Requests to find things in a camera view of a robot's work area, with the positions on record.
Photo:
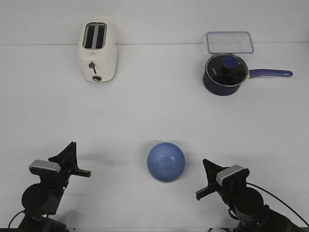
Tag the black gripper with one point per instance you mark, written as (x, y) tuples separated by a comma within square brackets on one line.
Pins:
[(224, 191), (67, 160)]

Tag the dark blue saucepan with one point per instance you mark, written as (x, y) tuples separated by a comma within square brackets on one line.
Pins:
[(218, 85)]

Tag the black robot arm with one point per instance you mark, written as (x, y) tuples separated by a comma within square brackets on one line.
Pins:
[(246, 204), (42, 199)]

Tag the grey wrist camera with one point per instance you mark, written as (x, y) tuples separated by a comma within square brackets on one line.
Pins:
[(44, 165), (230, 172)]

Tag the glass pot lid blue knob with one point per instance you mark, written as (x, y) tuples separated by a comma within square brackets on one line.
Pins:
[(227, 70)]

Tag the blue bowl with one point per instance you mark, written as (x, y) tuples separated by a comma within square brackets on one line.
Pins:
[(166, 162)]

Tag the clear plastic container lid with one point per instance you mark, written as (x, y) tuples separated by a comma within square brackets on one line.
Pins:
[(236, 42)]

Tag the white two-slot toaster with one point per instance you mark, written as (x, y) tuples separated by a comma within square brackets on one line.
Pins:
[(97, 51)]

